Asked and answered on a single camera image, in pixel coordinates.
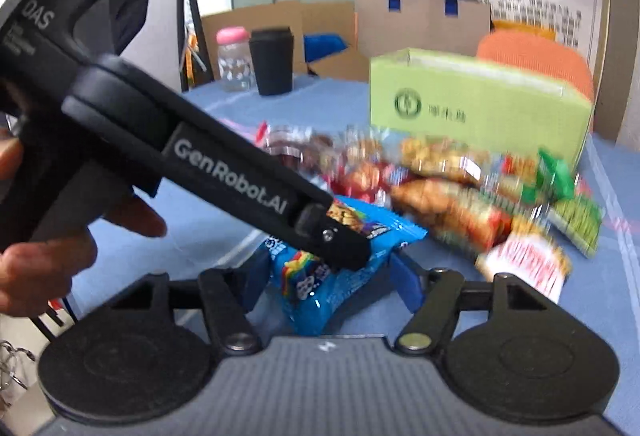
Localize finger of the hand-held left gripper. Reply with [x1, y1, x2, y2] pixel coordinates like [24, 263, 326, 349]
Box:
[295, 204, 373, 270]

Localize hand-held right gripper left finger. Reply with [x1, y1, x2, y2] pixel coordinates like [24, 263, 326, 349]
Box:
[109, 249, 271, 356]

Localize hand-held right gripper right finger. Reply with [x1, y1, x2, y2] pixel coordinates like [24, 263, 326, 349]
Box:
[392, 253, 551, 357]

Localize blue snack packet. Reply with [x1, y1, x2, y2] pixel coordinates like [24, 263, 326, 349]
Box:
[265, 196, 429, 337]

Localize pile of assorted snack packets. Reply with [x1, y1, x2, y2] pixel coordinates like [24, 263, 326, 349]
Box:
[255, 121, 607, 305]

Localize light green cardboard box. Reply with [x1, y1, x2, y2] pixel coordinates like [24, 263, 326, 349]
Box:
[370, 48, 594, 167]

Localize person's left hand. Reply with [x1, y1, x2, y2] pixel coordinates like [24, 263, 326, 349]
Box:
[0, 127, 168, 317]

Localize blue printed tablecloth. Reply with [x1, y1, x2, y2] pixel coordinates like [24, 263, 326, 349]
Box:
[65, 74, 640, 422]

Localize clear bottle with pink lid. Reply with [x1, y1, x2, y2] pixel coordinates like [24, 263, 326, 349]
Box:
[215, 27, 251, 92]

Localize black metal stand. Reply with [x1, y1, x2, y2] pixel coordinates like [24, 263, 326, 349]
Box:
[178, 0, 202, 93]

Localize black cup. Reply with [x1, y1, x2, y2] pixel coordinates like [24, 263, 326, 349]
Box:
[248, 27, 295, 96]

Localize brown cardboard box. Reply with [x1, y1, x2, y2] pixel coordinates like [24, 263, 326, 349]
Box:
[200, 1, 371, 82]

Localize orange round cushion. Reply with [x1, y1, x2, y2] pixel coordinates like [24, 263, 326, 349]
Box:
[475, 30, 595, 102]

